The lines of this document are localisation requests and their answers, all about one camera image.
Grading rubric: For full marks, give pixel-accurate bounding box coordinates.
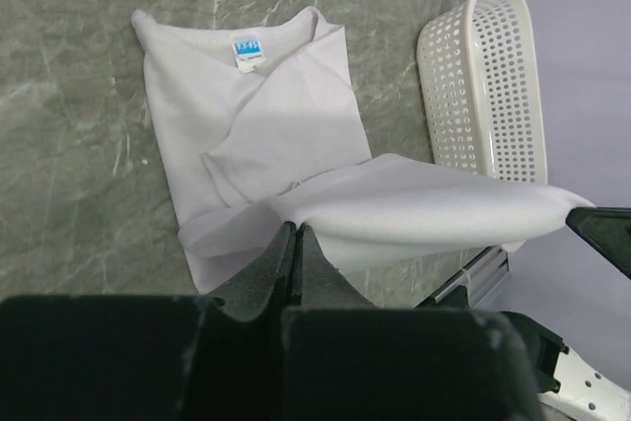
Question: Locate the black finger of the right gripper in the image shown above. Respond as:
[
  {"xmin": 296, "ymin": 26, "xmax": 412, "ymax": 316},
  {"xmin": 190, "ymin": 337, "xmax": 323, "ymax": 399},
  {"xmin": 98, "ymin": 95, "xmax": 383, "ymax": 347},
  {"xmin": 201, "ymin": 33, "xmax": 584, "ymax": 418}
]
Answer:
[{"xmin": 566, "ymin": 207, "xmax": 631, "ymax": 278}]

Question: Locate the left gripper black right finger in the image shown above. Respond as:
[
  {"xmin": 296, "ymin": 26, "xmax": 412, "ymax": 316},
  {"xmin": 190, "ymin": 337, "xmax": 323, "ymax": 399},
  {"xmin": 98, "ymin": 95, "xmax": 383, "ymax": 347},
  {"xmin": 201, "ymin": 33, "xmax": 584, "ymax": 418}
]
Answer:
[{"xmin": 281, "ymin": 227, "xmax": 543, "ymax": 420}]

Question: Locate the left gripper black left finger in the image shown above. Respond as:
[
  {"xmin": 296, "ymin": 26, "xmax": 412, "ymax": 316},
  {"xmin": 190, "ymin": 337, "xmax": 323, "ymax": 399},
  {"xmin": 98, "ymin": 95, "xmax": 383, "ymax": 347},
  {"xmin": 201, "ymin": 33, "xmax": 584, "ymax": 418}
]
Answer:
[{"xmin": 1, "ymin": 224, "xmax": 296, "ymax": 420}]

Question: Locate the white t shirt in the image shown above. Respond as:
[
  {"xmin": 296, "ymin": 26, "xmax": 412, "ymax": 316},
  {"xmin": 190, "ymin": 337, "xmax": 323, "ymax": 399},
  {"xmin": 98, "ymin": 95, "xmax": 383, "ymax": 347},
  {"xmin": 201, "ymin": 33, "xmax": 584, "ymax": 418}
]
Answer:
[{"xmin": 131, "ymin": 7, "xmax": 586, "ymax": 293}]

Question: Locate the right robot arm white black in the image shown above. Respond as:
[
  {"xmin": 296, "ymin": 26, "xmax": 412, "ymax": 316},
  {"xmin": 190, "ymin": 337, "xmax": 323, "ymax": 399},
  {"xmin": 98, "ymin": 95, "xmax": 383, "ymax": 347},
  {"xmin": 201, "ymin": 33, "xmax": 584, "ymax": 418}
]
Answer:
[{"xmin": 504, "ymin": 208, "xmax": 630, "ymax": 420}]

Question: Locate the white perforated plastic basket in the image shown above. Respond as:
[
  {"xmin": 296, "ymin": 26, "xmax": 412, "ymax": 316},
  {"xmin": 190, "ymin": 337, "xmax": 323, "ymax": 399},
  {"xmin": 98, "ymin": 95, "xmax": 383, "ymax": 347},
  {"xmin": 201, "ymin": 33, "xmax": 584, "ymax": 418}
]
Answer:
[{"xmin": 417, "ymin": 0, "xmax": 548, "ymax": 184}]

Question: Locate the aluminium extrusion rail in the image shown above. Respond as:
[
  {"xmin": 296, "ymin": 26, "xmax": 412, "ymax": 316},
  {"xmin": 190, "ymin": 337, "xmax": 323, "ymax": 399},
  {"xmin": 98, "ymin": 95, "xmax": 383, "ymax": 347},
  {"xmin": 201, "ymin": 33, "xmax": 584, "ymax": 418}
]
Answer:
[{"xmin": 416, "ymin": 247, "xmax": 510, "ymax": 311}]

